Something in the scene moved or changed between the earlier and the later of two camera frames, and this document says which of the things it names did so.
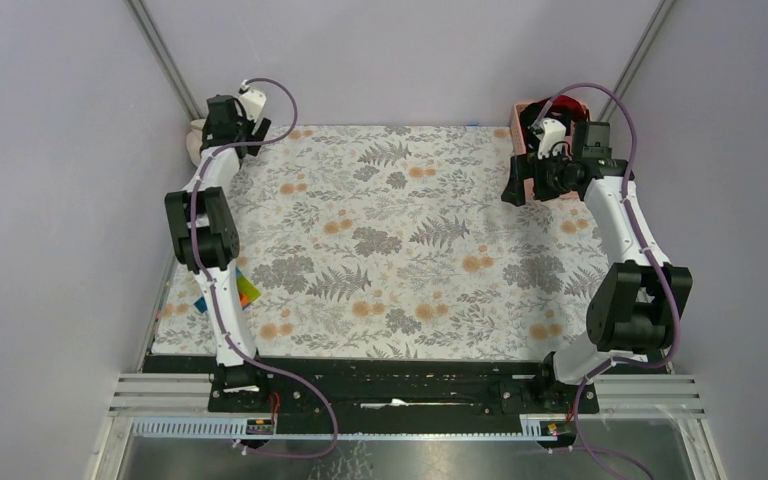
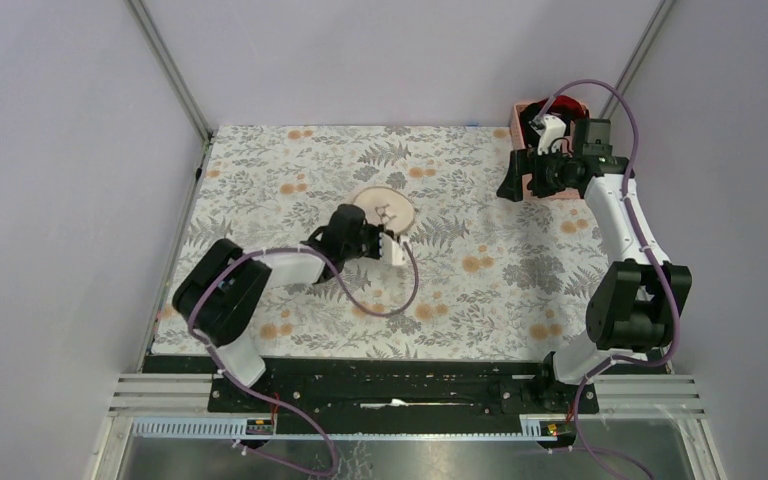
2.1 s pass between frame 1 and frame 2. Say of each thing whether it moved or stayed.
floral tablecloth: stayed
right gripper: stayed
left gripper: moved
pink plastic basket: stayed
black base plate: stayed
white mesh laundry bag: moved
